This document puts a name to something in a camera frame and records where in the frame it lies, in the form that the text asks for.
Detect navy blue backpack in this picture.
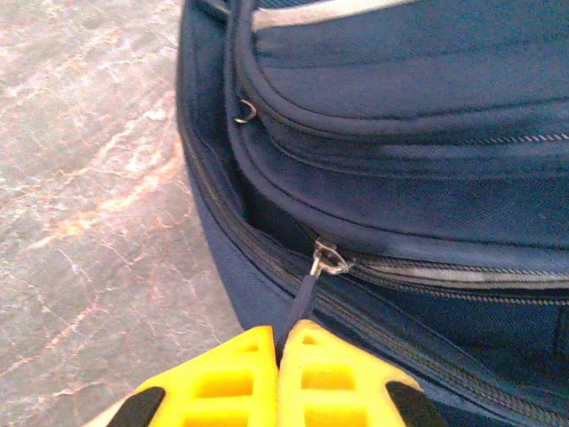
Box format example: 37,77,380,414
175,0,569,427

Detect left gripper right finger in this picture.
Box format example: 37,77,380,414
278,318,448,427

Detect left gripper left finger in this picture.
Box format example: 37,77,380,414
84,324,279,427

